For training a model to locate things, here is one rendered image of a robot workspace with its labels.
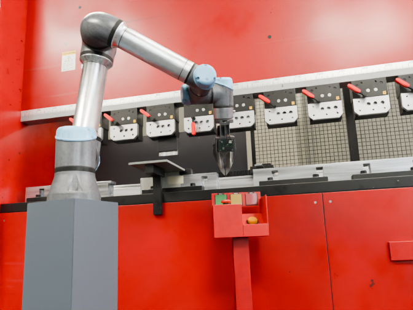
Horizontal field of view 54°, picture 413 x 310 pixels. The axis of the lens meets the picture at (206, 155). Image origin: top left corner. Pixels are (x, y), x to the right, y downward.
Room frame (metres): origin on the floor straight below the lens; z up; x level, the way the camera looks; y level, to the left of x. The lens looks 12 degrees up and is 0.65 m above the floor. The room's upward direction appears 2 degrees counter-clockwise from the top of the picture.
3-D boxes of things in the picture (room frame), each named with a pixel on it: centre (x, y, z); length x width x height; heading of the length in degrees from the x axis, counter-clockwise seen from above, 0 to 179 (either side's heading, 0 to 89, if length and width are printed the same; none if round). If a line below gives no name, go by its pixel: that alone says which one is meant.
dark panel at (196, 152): (2.54, 0.30, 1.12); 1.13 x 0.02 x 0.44; 77
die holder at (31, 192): (2.11, 0.73, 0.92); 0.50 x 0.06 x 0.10; 77
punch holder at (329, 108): (1.80, -0.56, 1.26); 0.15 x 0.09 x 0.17; 77
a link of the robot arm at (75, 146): (1.18, 0.39, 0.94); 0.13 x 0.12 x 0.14; 12
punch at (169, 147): (1.99, 0.19, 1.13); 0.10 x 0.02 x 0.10; 77
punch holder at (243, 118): (1.90, -0.17, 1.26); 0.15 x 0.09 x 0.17; 77
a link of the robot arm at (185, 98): (1.37, 0.02, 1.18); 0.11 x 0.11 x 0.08; 12
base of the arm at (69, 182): (1.18, 0.39, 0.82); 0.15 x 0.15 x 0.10
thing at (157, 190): (1.80, 0.24, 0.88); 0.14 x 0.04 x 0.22; 167
